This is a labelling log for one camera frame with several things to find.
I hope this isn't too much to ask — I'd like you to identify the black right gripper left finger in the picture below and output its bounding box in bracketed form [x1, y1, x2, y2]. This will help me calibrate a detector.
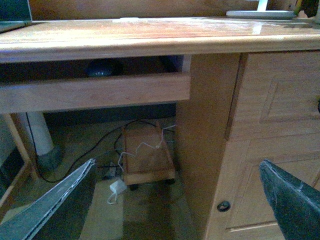
[0, 158, 97, 240]

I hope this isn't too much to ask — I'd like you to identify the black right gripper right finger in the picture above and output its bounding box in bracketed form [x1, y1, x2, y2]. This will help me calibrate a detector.
[259, 159, 320, 240]

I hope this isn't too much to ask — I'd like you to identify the dark grey computer mouse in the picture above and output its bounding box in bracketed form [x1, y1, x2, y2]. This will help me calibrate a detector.
[85, 59, 124, 77]

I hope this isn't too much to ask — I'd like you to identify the white power adapter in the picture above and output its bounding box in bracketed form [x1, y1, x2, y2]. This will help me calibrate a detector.
[107, 179, 127, 205]

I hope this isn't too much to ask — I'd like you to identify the white pipe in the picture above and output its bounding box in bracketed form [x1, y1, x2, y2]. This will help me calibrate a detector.
[26, 111, 62, 172]

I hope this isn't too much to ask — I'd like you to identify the wooden rolling stand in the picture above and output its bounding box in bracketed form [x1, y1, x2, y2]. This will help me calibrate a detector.
[120, 121, 176, 191]

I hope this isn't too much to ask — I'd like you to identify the wooden keyboard tray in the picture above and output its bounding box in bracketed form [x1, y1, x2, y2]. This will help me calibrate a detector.
[0, 72, 191, 114]

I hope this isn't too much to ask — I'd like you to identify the wooden desk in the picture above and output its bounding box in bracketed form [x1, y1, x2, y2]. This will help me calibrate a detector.
[0, 17, 320, 240]

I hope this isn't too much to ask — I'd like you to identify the grey laptop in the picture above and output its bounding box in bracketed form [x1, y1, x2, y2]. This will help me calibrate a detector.
[0, 0, 33, 33]

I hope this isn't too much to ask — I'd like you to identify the white cable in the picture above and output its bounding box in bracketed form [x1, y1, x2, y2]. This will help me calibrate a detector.
[117, 124, 176, 173]

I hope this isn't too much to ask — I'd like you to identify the black cable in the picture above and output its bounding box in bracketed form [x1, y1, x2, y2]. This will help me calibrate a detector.
[26, 112, 161, 183]

